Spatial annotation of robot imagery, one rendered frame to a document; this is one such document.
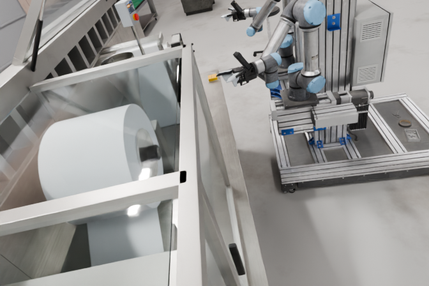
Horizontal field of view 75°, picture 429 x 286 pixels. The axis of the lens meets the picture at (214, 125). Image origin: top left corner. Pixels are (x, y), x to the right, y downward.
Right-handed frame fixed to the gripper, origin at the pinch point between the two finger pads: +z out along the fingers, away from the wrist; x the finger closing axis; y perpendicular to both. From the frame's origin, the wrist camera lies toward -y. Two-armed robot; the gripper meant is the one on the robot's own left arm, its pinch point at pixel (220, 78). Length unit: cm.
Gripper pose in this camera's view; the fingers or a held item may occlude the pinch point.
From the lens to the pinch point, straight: 149.5
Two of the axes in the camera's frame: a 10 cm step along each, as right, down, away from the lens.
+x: -3.5, -3.6, 8.6
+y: 2.7, 8.4, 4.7
